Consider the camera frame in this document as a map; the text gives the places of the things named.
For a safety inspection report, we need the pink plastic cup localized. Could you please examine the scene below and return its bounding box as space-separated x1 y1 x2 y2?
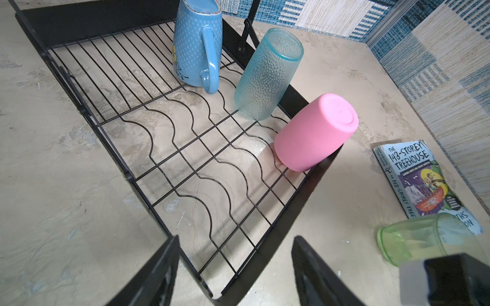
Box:
274 93 359 172

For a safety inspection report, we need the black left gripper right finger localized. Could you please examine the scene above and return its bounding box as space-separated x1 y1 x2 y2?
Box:
292 235 363 306

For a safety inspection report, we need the black wire dish rack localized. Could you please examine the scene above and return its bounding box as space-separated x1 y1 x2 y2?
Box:
10 1 336 305

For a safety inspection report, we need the green transparent glass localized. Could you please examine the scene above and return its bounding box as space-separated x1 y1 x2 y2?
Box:
376 213 488 267

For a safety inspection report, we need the treehouse book on table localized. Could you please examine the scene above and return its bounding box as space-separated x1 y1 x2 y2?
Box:
373 140 483 235

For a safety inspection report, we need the teal textured plastic cup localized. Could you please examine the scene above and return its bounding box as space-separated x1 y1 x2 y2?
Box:
234 28 304 121

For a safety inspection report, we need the blue ceramic mug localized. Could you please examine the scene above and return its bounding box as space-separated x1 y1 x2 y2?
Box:
172 0 223 94

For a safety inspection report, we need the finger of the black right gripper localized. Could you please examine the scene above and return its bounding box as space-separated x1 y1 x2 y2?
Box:
399 253 489 305

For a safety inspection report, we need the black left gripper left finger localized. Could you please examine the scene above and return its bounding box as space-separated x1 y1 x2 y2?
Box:
107 235 180 306

